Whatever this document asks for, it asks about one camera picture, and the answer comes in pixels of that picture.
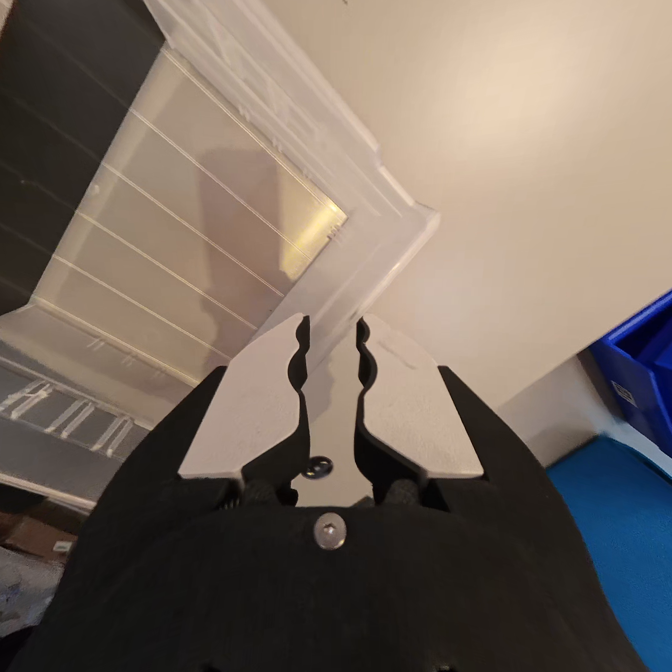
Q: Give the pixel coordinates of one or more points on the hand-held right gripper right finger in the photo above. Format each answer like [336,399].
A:
[420,409]

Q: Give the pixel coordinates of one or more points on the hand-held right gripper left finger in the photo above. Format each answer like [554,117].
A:
[246,409]

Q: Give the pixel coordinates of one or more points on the grey desk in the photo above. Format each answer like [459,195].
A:
[525,157]

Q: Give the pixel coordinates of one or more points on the clear plastic bin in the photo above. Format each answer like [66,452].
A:
[157,236]

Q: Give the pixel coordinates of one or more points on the cardboard box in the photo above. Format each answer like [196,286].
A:
[31,535]

